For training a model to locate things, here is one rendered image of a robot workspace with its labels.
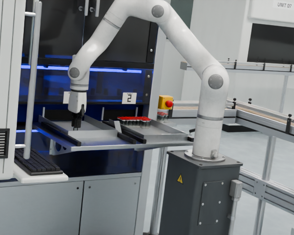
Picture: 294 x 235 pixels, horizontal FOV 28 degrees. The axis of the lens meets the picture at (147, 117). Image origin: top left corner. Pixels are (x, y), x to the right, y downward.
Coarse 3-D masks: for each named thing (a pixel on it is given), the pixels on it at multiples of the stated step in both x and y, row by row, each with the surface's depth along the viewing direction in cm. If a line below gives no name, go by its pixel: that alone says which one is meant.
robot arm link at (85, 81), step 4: (72, 56) 266; (72, 60) 266; (88, 72) 267; (84, 76) 264; (88, 76) 267; (72, 80) 266; (80, 80) 265; (84, 80) 266; (88, 80) 268; (80, 84) 265; (84, 84) 266
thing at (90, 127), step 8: (40, 120) 291; (48, 120) 283; (88, 120) 303; (96, 120) 296; (56, 128) 275; (64, 128) 284; (72, 128) 286; (80, 128) 288; (88, 128) 290; (96, 128) 292; (104, 128) 289; (112, 128) 283; (72, 136) 267; (80, 136) 269; (88, 136) 271; (96, 136) 274; (104, 136) 276; (112, 136) 279
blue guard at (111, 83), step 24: (24, 72) 275; (48, 72) 282; (96, 72) 296; (120, 72) 304; (144, 72) 312; (24, 96) 278; (48, 96) 284; (96, 96) 299; (120, 96) 307; (144, 96) 315
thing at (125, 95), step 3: (123, 93) 307; (126, 93) 308; (129, 93) 309; (132, 93) 310; (135, 93) 312; (123, 96) 308; (126, 96) 309; (129, 96) 310; (132, 96) 311; (135, 96) 312; (123, 99) 308; (126, 99) 309; (129, 99) 310; (132, 99) 311; (135, 99) 312; (123, 102) 309; (126, 102) 310; (129, 102) 311; (132, 102) 312; (135, 102) 313
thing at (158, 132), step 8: (112, 120) 300; (152, 120) 315; (128, 128) 286; (136, 128) 303; (152, 128) 308; (160, 128) 309; (168, 128) 302; (144, 136) 275; (152, 136) 278; (160, 136) 280; (168, 136) 283; (176, 136) 286; (184, 136) 288
